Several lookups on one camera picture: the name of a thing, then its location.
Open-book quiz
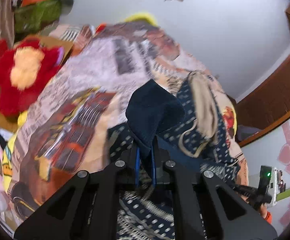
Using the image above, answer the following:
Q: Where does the green storage box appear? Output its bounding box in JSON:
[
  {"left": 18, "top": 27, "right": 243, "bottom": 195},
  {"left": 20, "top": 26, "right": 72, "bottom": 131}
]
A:
[{"left": 14, "top": 0, "right": 62, "bottom": 33}]

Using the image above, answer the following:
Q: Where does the yellow plush blanket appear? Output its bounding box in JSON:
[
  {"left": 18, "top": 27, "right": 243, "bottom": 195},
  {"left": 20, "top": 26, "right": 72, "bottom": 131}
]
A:
[{"left": 124, "top": 12, "right": 158, "bottom": 27}]

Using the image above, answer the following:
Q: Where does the wooden wardrobe cabinet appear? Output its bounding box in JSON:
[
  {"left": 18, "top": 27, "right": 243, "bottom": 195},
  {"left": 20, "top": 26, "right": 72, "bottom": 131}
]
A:
[{"left": 236, "top": 5, "right": 290, "bottom": 147}]

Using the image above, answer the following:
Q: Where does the red plush toy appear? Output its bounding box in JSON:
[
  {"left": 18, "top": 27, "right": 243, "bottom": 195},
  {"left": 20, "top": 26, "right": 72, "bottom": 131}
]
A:
[{"left": 0, "top": 38, "right": 64, "bottom": 117}]

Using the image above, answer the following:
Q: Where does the newspaper print bed cover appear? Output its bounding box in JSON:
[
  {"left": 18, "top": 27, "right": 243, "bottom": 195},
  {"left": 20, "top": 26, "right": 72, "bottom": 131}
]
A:
[{"left": 6, "top": 21, "right": 249, "bottom": 220}]

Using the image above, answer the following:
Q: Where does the navy patterned hooded garment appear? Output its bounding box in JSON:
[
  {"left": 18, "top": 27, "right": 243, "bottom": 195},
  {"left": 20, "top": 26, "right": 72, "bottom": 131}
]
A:
[{"left": 108, "top": 73, "right": 239, "bottom": 239}]

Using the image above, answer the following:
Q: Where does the person right hand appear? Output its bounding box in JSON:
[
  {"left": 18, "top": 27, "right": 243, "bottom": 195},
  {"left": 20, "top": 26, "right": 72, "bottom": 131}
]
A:
[{"left": 242, "top": 194, "right": 273, "bottom": 224}]

